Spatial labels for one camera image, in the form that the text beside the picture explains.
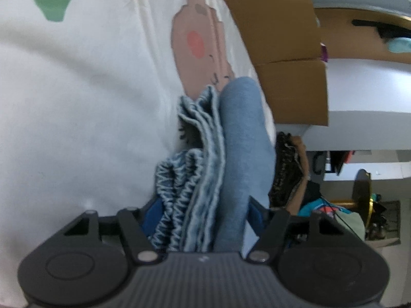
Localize grey glossy panel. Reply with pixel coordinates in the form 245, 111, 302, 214
302, 58, 411, 151

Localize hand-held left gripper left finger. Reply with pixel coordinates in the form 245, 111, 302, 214
62, 197, 166, 262

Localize person's teal printed shirt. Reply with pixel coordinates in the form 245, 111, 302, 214
297, 196, 341, 219

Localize pale teal object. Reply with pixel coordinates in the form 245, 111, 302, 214
386, 37, 411, 54

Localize black object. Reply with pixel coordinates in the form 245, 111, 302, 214
351, 18, 411, 41

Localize person's head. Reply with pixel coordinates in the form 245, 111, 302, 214
268, 131, 311, 212

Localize black and gold stand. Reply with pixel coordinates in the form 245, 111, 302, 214
331, 168, 376, 228

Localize light blue jeans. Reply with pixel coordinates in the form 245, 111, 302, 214
148, 76, 278, 254

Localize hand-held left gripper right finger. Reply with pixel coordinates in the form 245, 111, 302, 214
246, 195, 352, 262

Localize cardboard box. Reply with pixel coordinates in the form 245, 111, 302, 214
210, 0, 411, 127

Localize white printed blanket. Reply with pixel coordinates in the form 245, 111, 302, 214
0, 0, 278, 308

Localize pale green cloth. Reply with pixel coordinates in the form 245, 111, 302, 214
334, 210, 367, 241

